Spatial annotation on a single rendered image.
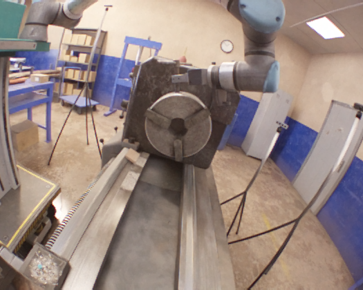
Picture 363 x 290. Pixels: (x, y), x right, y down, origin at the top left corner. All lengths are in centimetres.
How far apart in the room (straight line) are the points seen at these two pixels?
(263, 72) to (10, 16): 115
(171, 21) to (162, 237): 423
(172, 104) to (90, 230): 49
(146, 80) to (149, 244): 70
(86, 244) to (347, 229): 327
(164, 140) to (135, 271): 48
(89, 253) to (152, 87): 71
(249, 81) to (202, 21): 394
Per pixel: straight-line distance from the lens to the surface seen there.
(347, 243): 328
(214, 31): 430
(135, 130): 87
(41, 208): 129
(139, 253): 62
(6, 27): 110
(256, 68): 45
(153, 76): 80
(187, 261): 51
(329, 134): 384
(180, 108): 59
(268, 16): 35
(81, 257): 49
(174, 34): 424
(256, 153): 432
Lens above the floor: 127
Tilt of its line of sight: 23 degrees down
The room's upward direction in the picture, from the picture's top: 19 degrees clockwise
